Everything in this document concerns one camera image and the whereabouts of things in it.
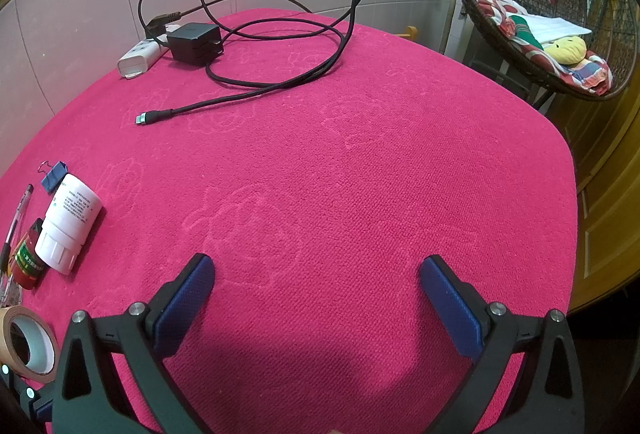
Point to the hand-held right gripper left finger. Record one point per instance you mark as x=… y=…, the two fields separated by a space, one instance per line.
x=185 y=309

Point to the small yellow wooden piece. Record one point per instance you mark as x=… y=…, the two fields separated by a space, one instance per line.
x=409 y=32

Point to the pink tablecloth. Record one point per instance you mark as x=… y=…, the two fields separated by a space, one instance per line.
x=325 y=163

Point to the white power plug block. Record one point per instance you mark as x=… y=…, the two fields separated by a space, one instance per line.
x=137 y=58

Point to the yellow plush toy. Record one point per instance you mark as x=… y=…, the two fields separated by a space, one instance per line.
x=567 y=48

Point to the white folded cloth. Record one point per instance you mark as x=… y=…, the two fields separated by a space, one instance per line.
x=555 y=27

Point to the red lighter with green label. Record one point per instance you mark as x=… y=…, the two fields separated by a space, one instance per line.
x=27 y=264

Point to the white plastic bottle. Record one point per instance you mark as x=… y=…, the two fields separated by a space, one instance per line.
x=70 y=209

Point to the brown tape roll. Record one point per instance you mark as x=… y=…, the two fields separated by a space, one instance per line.
x=42 y=354

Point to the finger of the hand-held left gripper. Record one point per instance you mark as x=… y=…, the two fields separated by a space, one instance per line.
x=22 y=389

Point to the black charger adapter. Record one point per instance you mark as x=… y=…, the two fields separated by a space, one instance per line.
x=192 y=43

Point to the patterned seat cushion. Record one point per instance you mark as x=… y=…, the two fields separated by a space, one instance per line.
x=500 y=11

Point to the clear black ink pen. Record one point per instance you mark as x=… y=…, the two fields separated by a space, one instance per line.
x=20 y=209

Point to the yellow wooden door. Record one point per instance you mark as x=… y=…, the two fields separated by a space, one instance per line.
x=615 y=214

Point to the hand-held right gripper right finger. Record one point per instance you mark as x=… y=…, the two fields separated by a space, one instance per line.
x=450 y=309

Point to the blue binder clip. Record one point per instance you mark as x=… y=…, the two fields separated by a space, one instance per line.
x=54 y=179

